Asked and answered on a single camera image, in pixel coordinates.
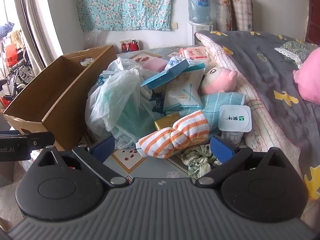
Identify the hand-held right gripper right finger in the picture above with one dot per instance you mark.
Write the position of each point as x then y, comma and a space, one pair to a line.
222, 150

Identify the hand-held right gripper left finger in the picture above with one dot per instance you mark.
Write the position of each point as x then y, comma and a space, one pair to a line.
102, 147

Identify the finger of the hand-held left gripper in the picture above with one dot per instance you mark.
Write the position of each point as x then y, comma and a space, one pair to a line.
40, 141

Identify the orange striped towel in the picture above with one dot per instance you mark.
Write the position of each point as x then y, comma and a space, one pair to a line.
185, 130

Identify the teal checkered towel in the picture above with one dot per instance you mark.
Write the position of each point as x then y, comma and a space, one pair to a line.
217, 102

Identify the brown cardboard box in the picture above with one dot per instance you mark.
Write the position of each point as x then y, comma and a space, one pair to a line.
75, 100

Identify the pink plush doll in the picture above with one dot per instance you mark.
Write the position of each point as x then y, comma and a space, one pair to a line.
215, 82

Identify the pink mesh sponge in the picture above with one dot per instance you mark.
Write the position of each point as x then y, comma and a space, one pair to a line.
155, 65

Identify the green floral scrunchie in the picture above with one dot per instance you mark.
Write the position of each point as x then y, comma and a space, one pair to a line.
197, 160

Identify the fruit print tablecloth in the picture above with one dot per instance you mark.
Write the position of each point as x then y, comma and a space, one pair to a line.
125, 162

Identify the brown carton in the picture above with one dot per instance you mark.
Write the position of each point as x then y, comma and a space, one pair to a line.
6, 175

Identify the white yogurt cup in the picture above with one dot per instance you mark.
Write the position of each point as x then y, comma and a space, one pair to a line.
235, 117

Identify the translucent white plastic bag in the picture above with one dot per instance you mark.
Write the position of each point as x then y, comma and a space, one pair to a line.
112, 92

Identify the white cotton swab packet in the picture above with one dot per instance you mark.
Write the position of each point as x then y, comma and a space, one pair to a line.
182, 92

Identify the dark blue packet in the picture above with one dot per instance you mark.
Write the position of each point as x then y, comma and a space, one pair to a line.
156, 102

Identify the wheelchair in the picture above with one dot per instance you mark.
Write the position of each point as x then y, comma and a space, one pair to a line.
20, 72

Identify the orange bag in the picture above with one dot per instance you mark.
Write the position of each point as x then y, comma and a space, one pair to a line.
11, 53

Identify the light blue carton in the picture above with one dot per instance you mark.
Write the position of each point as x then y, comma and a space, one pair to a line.
162, 76

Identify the grey blanket with yellow shapes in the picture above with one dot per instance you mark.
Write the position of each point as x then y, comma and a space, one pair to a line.
262, 65

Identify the white blue tube packet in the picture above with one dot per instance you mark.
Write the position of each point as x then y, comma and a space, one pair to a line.
175, 62

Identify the wet wipes pack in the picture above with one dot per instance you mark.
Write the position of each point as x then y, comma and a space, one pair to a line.
195, 53

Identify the red white packet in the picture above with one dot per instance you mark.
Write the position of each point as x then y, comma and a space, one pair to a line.
124, 46

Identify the clear plastic bag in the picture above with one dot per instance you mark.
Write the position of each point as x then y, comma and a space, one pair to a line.
93, 36

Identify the pink pillow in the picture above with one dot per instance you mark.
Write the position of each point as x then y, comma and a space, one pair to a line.
310, 80

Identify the blue hanging clothes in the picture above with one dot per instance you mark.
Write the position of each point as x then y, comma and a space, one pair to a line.
6, 30

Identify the beige curtain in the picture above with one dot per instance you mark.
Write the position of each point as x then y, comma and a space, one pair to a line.
37, 17

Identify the green patterned pillow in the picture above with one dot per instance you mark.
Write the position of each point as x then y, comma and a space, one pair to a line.
297, 50

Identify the checked rolled mat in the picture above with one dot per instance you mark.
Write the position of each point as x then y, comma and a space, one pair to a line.
243, 12

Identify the floral rolled mat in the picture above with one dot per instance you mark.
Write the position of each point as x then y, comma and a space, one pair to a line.
223, 10

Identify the dark red wooden door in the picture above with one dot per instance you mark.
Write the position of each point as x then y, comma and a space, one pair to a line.
313, 17

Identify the beige wall socket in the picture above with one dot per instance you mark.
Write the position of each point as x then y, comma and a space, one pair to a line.
174, 25

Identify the teal floral wall cloth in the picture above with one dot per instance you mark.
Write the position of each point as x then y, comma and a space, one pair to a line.
125, 5

